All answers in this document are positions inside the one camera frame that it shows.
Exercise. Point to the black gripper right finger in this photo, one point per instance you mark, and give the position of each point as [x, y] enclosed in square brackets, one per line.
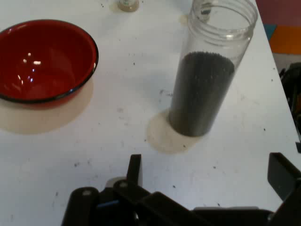
[284, 174]

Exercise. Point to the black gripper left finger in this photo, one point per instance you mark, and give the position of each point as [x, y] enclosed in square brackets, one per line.
[134, 171]

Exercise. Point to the clear jar with black grains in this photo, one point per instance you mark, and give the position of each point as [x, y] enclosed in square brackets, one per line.
[202, 94]

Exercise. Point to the bulky black equipment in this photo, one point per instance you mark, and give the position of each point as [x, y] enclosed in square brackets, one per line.
[292, 94]

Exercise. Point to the orange foam floor tile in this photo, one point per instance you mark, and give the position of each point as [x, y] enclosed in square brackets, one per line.
[287, 40]

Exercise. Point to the red bowl with black rim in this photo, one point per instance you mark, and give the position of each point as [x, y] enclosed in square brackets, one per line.
[47, 63]

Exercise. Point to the teal foam floor tile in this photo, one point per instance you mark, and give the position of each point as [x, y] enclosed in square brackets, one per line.
[269, 30]

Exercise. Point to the spice bottle with green cap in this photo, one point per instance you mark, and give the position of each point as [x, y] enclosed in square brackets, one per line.
[205, 11]
[128, 5]

